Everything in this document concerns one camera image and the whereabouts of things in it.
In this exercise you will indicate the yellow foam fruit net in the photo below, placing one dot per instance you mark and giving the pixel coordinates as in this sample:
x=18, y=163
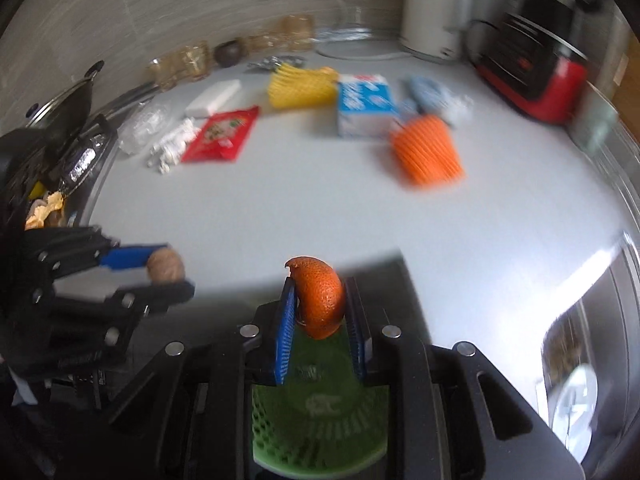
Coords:
x=300, y=87

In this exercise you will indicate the red black blender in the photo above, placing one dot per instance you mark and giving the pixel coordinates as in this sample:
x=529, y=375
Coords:
x=530, y=60

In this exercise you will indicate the yellow fruit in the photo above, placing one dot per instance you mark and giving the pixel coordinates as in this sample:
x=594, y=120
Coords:
x=36, y=190

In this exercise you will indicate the green glass container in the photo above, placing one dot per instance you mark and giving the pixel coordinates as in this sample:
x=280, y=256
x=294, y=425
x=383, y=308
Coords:
x=595, y=122

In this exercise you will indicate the red snack packet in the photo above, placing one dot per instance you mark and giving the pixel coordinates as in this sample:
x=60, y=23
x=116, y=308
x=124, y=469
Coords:
x=220, y=132

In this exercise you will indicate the blue white wrapper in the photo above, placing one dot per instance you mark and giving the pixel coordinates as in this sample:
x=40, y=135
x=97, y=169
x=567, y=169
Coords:
x=431, y=92

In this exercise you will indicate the orange foam fruit net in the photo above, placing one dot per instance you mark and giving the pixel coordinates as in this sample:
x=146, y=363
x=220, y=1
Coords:
x=427, y=152

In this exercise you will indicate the blue white milk carton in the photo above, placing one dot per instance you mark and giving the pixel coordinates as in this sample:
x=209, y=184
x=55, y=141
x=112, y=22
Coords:
x=365, y=105

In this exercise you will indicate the white rectangular block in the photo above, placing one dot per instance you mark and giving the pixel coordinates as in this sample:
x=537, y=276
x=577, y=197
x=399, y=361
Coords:
x=212, y=96

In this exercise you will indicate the clear glass cup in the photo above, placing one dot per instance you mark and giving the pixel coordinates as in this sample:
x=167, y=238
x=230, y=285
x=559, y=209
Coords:
x=192, y=60
x=298, y=32
x=161, y=75
x=262, y=42

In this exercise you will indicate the green plastic mesh basket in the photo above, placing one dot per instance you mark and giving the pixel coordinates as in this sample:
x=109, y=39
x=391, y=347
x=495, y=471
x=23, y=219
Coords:
x=320, y=410

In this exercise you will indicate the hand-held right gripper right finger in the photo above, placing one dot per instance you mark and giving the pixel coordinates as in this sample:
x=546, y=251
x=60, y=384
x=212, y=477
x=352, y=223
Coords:
x=358, y=332

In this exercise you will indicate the steel gas stove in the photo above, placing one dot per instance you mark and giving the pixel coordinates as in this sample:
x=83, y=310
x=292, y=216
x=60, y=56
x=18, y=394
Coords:
x=102, y=187

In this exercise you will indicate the pale orange peel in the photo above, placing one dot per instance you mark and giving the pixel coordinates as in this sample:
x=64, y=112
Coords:
x=45, y=210

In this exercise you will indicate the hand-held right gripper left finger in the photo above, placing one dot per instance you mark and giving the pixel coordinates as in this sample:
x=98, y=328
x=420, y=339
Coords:
x=283, y=332

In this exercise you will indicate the white paper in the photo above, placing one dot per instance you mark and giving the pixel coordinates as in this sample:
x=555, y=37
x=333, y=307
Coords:
x=172, y=146

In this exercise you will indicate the grey appliance front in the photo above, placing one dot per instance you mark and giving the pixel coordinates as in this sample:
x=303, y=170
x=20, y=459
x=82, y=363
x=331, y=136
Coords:
x=600, y=320

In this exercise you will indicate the clear plastic bag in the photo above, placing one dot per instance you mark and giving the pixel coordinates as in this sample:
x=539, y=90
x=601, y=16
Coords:
x=142, y=127

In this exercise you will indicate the brown walnut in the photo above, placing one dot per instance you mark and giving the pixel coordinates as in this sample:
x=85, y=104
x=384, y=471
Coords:
x=165, y=265

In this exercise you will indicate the metal wok lid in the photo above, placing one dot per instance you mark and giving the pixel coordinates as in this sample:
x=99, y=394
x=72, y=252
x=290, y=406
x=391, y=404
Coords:
x=62, y=100

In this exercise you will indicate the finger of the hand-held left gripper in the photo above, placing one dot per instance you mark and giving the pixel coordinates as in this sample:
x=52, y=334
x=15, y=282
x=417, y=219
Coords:
x=150, y=297
x=130, y=256

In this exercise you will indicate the foil burner liner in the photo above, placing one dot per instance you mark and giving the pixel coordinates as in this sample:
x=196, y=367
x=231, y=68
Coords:
x=82, y=160

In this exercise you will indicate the clear glass pitcher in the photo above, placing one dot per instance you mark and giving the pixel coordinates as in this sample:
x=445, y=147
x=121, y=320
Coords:
x=362, y=5

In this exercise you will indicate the dark brown bowl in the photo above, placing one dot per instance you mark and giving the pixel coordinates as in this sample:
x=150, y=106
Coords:
x=231, y=52

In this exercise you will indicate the silver foil blister pack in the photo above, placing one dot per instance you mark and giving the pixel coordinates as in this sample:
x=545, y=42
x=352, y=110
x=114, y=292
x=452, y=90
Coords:
x=275, y=62

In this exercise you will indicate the white electric kettle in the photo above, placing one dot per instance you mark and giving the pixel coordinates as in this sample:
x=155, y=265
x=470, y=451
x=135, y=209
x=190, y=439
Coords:
x=432, y=7

